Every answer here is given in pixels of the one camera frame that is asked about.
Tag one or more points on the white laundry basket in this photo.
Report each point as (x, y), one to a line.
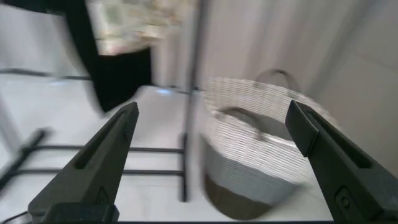
(248, 149)

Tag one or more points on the black garment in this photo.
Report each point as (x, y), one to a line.
(124, 77)

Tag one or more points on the black clothes rack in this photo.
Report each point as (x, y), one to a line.
(192, 62)

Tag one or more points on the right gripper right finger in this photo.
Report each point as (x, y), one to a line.
(357, 186)

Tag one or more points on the cream printed garment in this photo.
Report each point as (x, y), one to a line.
(130, 25)

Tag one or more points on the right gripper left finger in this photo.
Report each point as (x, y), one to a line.
(77, 186)

